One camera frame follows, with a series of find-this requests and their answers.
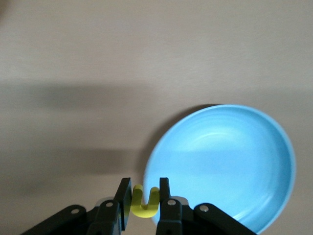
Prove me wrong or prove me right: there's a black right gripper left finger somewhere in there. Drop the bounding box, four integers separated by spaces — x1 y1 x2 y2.
22 178 133 235

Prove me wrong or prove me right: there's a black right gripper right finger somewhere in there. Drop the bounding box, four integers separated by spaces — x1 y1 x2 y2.
155 177 257 235

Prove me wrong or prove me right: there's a yellow foam letter n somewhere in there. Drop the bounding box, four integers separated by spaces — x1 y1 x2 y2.
131 184 161 219

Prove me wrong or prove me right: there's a blue plate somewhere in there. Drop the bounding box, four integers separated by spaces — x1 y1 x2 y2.
143 104 297 235

